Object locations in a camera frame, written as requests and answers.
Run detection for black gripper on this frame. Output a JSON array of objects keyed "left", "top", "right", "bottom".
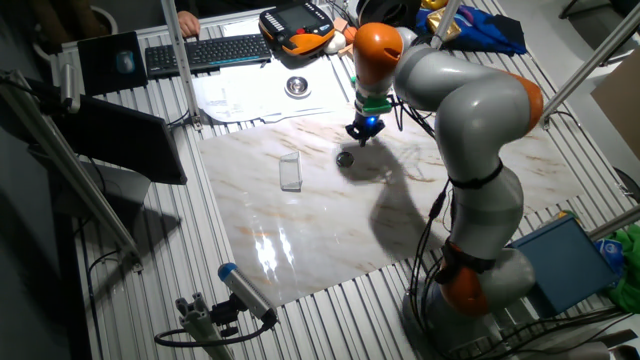
[{"left": 345, "top": 112, "right": 386, "bottom": 147}]

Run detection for bare person hand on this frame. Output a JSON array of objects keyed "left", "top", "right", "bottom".
[{"left": 177, "top": 10, "right": 201, "bottom": 40}]

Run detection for metal bowl with white rim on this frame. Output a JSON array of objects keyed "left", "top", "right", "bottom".
[{"left": 283, "top": 75, "right": 312, "bottom": 100}]

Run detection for white toy egg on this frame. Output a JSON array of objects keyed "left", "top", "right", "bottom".
[{"left": 323, "top": 30, "right": 347, "bottom": 55}]

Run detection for white marble pattern sheet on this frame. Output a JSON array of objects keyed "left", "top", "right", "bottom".
[{"left": 197, "top": 62, "right": 586, "bottom": 307}]

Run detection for black round spool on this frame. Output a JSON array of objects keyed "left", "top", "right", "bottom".
[{"left": 356, "top": 0, "right": 424, "bottom": 31}]

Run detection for orange and black teach pendant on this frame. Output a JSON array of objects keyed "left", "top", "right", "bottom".
[{"left": 258, "top": 1, "right": 336, "bottom": 57}]

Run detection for white printed paper sheets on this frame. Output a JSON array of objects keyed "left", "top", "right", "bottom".
[{"left": 192, "top": 57, "right": 357, "bottom": 125}]

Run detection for dark blue cloth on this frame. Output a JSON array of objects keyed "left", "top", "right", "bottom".
[{"left": 414, "top": 4, "right": 528, "bottom": 56}]

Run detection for black computer keyboard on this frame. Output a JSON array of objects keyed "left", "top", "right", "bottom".
[{"left": 144, "top": 33, "right": 274, "bottom": 80}]

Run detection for black flat monitor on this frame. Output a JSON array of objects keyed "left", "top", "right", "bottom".
[{"left": 49, "top": 94, "right": 189, "bottom": 186}]

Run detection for blue metal box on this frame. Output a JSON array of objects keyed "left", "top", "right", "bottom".
[{"left": 509, "top": 214, "right": 621, "bottom": 319}]

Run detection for grey computer mouse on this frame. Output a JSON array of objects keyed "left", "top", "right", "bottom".
[{"left": 115, "top": 49, "right": 136, "bottom": 75}]

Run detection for short aluminium profile stub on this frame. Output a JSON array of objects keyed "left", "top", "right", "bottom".
[{"left": 174, "top": 292, "right": 234, "bottom": 360}]

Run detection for brown cardboard box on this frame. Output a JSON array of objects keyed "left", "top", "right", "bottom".
[{"left": 590, "top": 62, "right": 640, "bottom": 161}]

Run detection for black mouse pad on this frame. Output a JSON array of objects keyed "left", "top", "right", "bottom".
[{"left": 77, "top": 30, "right": 149, "bottom": 96}]

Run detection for blue and white packet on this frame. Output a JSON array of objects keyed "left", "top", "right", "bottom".
[{"left": 594, "top": 238, "right": 625, "bottom": 274}]

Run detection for green cloth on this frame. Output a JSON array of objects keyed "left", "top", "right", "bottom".
[{"left": 607, "top": 227, "right": 640, "bottom": 314}]

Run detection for green wrist mount plate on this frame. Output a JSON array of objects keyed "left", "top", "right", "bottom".
[{"left": 351, "top": 74, "right": 394, "bottom": 115}]

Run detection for white wire mesh basket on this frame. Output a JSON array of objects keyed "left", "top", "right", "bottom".
[{"left": 278, "top": 150, "right": 304, "bottom": 193}]

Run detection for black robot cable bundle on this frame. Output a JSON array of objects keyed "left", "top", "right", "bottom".
[{"left": 389, "top": 94, "right": 640, "bottom": 360}]

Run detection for aluminium frame post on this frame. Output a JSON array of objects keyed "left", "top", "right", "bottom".
[
  {"left": 0, "top": 69, "right": 144, "bottom": 274},
  {"left": 160, "top": 0, "right": 204, "bottom": 131},
  {"left": 430, "top": 0, "right": 464, "bottom": 51},
  {"left": 538, "top": 2, "right": 640, "bottom": 130},
  {"left": 587, "top": 204, "right": 640, "bottom": 241}
]

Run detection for silver camera with blue cap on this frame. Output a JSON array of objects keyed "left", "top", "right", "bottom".
[{"left": 217, "top": 262, "right": 279, "bottom": 324}]

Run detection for black camera bracket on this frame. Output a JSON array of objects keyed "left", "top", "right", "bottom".
[{"left": 209, "top": 294, "right": 241, "bottom": 339}]

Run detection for black camera cable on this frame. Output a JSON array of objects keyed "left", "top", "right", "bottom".
[{"left": 153, "top": 319, "right": 276, "bottom": 349}]

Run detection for silver bar camera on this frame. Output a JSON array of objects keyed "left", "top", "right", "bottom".
[{"left": 59, "top": 62, "right": 81, "bottom": 114}]

